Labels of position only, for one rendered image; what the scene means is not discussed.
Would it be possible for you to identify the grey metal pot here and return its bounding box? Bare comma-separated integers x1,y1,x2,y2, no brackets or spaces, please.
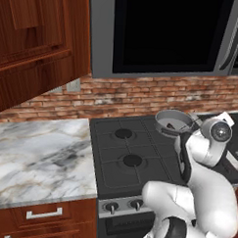
153,108,204,139

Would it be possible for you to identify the wooden base cabinet door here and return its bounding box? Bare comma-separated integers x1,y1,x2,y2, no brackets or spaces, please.
0,216,99,238

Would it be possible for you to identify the black gas stove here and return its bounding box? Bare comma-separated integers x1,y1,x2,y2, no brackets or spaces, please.
83,104,238,238

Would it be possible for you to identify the grey stove knob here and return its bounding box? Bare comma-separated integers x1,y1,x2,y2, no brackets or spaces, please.
104,202,119,216
129,198,145,214

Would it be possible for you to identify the grey microwave oven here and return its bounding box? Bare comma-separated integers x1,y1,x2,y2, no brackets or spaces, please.
85,0,238,86

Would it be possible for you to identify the black microwave door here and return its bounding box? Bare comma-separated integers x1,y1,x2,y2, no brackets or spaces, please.
110,0,236,79

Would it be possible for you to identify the wooden drawer front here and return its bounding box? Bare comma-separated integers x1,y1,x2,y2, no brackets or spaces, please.
0,193,99,236

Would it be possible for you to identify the black oven door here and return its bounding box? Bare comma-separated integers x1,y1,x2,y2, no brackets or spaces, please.
96,210,158,238

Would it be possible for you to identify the grey wall outlet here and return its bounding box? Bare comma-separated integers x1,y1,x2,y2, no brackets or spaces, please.
66,76,82,94
48,84,64,95

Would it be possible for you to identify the wooden wall cabinet door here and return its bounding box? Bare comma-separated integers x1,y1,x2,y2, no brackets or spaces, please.
0,0,95,119

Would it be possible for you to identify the silver drawer handle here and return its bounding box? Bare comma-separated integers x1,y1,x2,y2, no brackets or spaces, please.
24,205,64,221

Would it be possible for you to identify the grey microwave door handle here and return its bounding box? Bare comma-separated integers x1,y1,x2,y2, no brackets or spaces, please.
218,0,238,72

